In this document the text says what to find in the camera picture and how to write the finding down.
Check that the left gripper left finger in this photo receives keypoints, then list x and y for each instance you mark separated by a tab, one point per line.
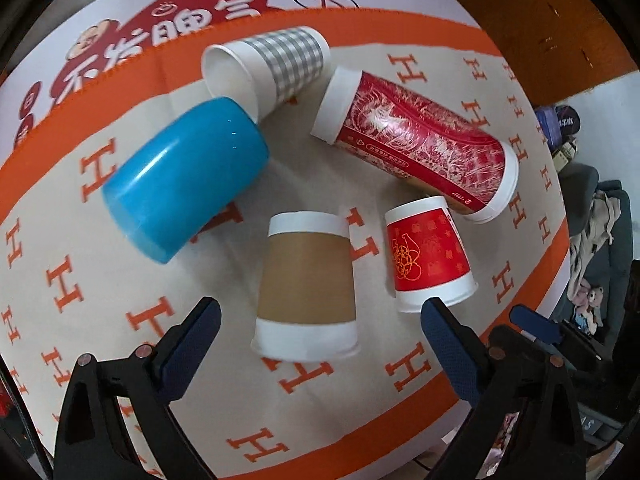
92	440

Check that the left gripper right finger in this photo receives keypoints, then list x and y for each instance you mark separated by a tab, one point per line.
528	404

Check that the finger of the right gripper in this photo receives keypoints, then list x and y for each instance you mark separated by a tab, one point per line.
577	353
535	324

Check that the small red paper cup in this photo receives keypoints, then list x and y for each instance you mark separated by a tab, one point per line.
428	256

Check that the tall red paper cup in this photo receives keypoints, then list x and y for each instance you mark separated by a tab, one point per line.
419	141

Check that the brown sleeve paper cup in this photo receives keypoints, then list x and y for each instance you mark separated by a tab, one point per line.
306	309

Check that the blue plastic cup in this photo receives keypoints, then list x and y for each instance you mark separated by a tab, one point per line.
184	176

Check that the grey checkered paper cup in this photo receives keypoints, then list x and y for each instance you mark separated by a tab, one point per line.
262	72

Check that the wooden shelf cabinet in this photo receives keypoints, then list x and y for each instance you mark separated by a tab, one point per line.
556	48

